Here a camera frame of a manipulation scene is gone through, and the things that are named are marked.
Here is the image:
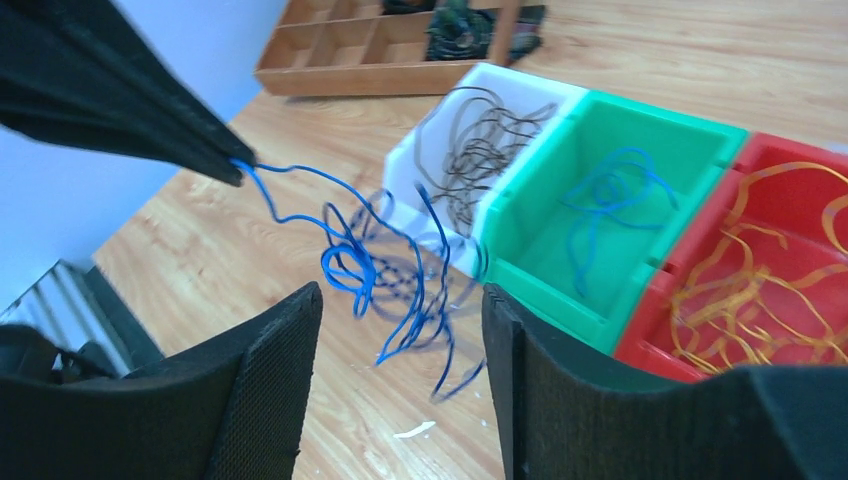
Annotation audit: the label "wooden compartment tray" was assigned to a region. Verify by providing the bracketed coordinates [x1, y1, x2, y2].
[254, 0, 525, 98]

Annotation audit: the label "light blue wire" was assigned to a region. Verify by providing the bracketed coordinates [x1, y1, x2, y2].
[560, 146, 681, 299]

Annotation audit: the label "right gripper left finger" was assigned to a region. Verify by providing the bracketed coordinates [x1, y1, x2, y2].
[1, 282, 323, 479]

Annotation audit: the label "blue yellow wires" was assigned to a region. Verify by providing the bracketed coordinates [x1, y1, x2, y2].
[230, 157, 488, 403]

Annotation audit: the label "yellow wire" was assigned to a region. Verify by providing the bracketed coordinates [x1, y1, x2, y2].
[669, 161, 848, 378]

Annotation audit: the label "dark brown wire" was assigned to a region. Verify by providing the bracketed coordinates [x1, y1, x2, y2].
[413, 86, 559, 238]

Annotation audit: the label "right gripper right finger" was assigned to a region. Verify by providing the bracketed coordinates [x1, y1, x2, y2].
[482, 284, 847, 479]

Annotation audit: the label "red plastic bin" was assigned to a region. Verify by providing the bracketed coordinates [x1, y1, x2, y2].
[614, 133, 847, 382]

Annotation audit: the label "rolled dark tie front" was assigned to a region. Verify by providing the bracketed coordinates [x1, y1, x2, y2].
[425, 0, 496, 61]

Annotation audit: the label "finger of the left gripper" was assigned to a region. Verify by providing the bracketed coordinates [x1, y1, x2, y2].
[1, 1, 257, 186]

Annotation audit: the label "aluminium frame rail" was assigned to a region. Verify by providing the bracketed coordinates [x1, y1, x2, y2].
[1, 261, 164, 375]

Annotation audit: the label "green plastic bin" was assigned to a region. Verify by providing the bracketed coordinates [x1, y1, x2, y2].
[482, 90, 749, 354]

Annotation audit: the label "white plastic bin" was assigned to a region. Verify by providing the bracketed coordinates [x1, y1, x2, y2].
[382, 63, 588, 278]

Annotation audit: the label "plaid cloth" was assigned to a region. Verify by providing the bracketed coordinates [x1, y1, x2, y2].
[508, 4, 547, 65]

